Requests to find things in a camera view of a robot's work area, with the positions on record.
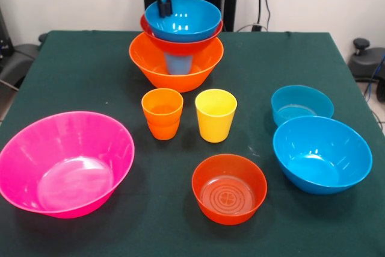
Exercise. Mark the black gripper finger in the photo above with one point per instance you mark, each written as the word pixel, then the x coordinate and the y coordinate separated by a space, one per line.
pixel 161 5
pixel 168 5

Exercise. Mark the large blue bowl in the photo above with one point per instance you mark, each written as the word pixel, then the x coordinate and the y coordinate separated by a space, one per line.
pixel 192 19
pixel 322 154

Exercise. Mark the wide red bowl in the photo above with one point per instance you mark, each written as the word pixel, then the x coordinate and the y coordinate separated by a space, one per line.
pixel 180 47

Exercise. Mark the blue cup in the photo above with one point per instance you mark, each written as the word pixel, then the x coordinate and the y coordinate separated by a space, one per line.
pixel 179 64

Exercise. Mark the large orange bowl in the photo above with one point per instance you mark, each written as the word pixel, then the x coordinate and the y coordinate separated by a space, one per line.
pixel 180 84

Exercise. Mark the orange cup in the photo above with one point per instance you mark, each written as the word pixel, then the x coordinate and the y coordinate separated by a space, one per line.
pixel 162 109
pixel 164 133

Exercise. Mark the yellow cup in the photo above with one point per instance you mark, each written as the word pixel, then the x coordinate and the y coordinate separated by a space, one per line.
pixel 216 124

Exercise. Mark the small teal blue bowl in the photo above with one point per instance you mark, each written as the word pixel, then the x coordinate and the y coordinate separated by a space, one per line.
pixel 300 103

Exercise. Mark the large pink bowl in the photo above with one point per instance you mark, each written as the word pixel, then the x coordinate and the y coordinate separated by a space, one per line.
pixel 66 160

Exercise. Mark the small red bowl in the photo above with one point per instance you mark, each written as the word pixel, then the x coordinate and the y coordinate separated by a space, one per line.
pixel 228 196

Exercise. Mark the dark green table cloth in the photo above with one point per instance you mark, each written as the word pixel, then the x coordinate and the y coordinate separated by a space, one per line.
pixel 168 236

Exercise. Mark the black pedestal leg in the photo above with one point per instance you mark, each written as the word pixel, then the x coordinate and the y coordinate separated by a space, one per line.
pixel 18 58
pixel 365 64

